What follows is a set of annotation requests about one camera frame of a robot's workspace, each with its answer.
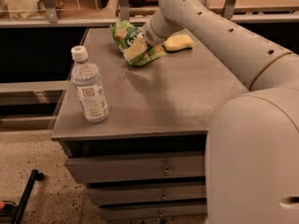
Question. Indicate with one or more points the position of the top grey drawer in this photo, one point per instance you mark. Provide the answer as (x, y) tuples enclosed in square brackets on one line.
[(134, 167)]

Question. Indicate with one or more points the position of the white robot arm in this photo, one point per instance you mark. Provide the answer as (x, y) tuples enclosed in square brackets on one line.
[(252, 145)]

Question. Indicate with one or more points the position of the grey drawer cabinet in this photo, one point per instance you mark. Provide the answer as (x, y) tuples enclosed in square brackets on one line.
[(164, 106)]

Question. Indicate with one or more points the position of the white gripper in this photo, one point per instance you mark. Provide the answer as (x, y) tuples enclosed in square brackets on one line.
[(151, 34)]

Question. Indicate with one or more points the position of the grey drawer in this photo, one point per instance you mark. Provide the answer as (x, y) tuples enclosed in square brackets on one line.
[(169, 192), (152, 210), (134, 167)]

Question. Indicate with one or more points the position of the black pole on floor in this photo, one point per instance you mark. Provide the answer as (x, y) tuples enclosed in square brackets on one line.
[(34, 176)]

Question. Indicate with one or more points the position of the yellow sponge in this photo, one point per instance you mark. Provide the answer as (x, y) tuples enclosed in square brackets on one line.
[(178, 42)]

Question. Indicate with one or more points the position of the clear blue plastic bottle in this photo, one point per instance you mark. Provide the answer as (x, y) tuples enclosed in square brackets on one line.
[(85, 77)]

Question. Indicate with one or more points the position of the green rice chip bag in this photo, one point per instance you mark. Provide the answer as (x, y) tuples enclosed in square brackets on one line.
[(130, 41)]

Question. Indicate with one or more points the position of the bottom grey drawer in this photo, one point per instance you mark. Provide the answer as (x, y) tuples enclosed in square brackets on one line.
[(152, 210)]

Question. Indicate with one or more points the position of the metal shelf rail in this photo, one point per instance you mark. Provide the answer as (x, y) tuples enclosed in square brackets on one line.
[(83, 12)]

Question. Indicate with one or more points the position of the middle grey drawer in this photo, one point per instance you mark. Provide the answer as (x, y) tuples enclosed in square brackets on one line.
[(169, 192)]

